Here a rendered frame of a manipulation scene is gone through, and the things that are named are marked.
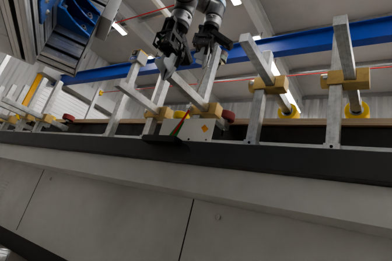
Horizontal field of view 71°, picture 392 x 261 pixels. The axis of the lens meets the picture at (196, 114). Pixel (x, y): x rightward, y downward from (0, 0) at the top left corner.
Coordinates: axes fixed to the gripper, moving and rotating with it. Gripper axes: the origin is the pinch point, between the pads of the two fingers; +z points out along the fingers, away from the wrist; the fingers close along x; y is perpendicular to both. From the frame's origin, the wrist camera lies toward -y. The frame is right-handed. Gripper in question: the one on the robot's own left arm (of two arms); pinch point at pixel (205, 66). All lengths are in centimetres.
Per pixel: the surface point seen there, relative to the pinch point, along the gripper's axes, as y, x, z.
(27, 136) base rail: 118, -47, 34
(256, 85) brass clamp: -22.0, 2.1, 7.6
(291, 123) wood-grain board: -36.6, -14.8, 12.9
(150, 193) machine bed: 22, -38, 50
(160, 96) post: 22.2, -14.8, 9.1
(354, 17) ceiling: -150, -384, -399
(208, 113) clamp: -5.2, -4.2, 18.7
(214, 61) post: -1.3, -6.5, -7.2
